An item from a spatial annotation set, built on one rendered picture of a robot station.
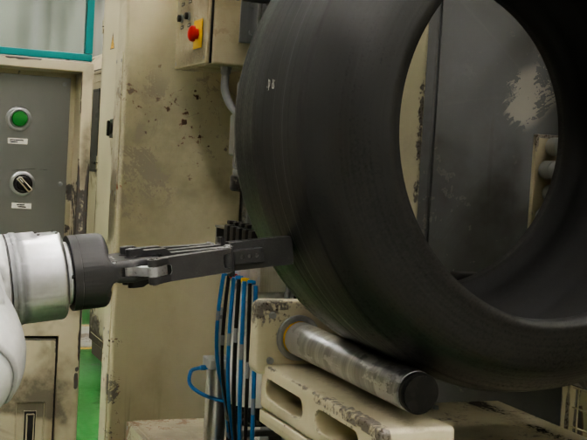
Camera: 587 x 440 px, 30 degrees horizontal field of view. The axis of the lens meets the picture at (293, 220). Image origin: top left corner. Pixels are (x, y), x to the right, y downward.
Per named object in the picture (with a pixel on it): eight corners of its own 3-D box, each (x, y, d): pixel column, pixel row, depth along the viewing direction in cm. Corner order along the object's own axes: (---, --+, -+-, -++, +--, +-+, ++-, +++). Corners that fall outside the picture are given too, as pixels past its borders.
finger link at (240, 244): (226, 242, 114) (229, 242, 113) (289, 235, 117) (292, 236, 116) (229, 270, 114) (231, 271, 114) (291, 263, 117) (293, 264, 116)
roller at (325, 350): (316, 326, 147) (306, 358, 146) (286, 316, 145) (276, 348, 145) (445, 379, 114) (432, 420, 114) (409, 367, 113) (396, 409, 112)
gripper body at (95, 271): (70, 239, 104) (165, 230, 107) (56, 232, 112) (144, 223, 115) (76, 317, 105) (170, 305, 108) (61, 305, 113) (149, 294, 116)
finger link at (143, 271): (105, 257, 109) (115, 264, 104) (156, 252, 110) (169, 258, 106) (107, 282, 109) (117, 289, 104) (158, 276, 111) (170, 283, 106)
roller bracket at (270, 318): (246, 370, 146) (251, 298, 146) (503, 366, 161) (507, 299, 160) (255, 375, 143) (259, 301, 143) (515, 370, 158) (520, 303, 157)
